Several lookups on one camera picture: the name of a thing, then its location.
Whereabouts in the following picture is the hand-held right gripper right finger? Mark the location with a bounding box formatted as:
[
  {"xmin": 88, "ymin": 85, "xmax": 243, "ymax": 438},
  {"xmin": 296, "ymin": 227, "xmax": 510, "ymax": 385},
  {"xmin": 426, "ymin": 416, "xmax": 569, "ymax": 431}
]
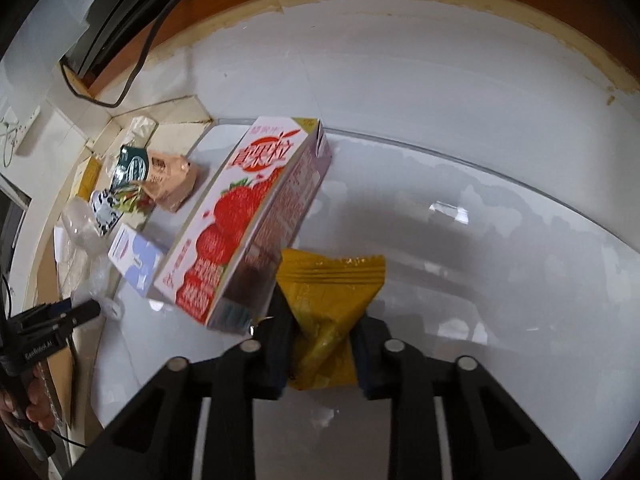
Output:
[{"xmin": 350, "ymin": 316, "xmax": 583, "ymax": 480}]

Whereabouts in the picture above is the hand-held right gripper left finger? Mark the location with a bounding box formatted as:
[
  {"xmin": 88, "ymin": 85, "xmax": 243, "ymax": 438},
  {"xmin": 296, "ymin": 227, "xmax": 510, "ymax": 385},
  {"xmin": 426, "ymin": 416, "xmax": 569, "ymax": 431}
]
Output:
[{"xmin": 62, "ymin": 287, "xmax": 297, "ymax": 480}]

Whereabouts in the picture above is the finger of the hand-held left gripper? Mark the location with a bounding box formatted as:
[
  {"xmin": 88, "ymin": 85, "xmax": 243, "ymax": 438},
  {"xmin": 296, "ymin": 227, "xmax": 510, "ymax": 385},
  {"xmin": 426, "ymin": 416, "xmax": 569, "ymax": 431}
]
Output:
[{"xmin": 10, "ymin": 300, "xmax": 102, "ymax": 333}]

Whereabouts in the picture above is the yellow snack packet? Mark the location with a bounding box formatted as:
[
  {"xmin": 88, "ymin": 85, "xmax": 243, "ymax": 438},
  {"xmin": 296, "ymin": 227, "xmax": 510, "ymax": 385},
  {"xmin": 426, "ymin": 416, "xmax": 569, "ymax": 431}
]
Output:
[{"xmin": 276, "ymin": 247, "xmax": 387, "ymax": 392}]

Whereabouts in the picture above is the black white patterned packet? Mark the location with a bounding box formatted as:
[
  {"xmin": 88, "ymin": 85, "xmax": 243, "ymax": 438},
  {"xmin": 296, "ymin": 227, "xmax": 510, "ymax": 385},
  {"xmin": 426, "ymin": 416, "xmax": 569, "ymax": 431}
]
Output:
[{"xmin": 90, "ymin": 187, "xmax": 126, "ymax": 236}]

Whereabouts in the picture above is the pink strawberry drink carton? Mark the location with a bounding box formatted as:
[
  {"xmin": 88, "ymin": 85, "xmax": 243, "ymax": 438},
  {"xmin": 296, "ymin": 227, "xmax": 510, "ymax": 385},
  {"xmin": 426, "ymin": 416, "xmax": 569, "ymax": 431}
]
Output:
[{"xmin": 152, "ymin": 116, "xmax": 332, "ymax": 333}]

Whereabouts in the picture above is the white glossy tray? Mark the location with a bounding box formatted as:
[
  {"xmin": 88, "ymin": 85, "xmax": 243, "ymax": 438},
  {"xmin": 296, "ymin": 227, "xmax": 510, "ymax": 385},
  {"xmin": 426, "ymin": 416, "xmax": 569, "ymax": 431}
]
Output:
[{"xmin": 95, "ymin": 120, "xmax": 640, "ymax": 480}]

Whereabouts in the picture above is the person's left hand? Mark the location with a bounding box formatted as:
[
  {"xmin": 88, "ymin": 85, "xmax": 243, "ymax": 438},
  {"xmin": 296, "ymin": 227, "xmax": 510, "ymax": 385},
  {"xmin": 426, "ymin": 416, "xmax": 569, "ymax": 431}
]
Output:
[{"xmin": 0, "ymin": 374, "xmax": 57, "ymax": 432}]

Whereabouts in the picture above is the brown cardboard sheet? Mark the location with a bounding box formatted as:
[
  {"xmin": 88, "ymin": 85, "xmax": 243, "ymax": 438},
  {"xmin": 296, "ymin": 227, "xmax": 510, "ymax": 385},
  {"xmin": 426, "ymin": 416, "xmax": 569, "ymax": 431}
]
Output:
[{"xmin": 31, "ymin": 240, "xmax": 77, "ymax": 428}]

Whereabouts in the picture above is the clear plastic bottle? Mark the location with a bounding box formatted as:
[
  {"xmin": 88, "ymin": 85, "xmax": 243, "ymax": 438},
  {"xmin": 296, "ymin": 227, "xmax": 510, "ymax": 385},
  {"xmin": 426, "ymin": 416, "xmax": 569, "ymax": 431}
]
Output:
[{"xmin": 60, "ymin": 197, "xmax": 123, "ymax": 318}]

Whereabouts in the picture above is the small white purple carton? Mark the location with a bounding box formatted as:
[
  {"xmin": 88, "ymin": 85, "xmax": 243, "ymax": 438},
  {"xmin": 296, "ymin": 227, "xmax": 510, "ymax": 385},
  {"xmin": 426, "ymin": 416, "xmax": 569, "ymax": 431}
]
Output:
[{"xmin": 107, "ymin": 224, "xmax": 171, "ymax": 300}]

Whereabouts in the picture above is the dark window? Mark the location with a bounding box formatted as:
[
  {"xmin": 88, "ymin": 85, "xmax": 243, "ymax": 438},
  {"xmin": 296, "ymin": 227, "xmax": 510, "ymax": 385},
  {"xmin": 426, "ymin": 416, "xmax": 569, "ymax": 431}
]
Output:
[{"xmin": 0, "ymin": 180, "xmax": 32, "ymax": 281}]

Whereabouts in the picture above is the small yellow box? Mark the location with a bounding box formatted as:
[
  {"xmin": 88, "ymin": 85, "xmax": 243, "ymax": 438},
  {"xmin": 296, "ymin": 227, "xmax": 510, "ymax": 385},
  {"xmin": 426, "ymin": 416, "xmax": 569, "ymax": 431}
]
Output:
[{"xmin": 77, "ymin": 156, "xmax": 103, "ymax": 198}]

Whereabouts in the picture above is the dark green packet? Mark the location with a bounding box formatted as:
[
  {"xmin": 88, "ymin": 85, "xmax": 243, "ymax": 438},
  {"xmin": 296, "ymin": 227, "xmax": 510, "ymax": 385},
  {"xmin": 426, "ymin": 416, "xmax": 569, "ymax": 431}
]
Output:
[{"xmin": 111, "ymin": 144, "xmax": 152, "ymax": 206}]

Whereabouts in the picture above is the crumpled white paper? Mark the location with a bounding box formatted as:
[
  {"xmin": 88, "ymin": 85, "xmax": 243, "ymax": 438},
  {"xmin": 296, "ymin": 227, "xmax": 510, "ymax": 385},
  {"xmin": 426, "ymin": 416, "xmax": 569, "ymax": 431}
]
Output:
[{"xmin": 122, "ymin": 116, "xmax": 160, "ymax": 150}]

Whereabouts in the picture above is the white wall socket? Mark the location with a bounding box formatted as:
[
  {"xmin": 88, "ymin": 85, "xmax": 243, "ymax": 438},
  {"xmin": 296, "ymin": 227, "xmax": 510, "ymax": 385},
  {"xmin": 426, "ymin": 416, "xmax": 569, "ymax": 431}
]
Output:
[{"xmin": 0, "ymin": 105, "xmax": 42, "ymax": 157}]

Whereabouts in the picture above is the black cable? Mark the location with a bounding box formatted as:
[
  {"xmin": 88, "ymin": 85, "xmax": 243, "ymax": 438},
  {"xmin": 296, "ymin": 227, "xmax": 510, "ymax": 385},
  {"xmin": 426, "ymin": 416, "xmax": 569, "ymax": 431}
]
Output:
[{"xmin": 60, "ymin": 0, "xmax": 201, "ymax": 109}]

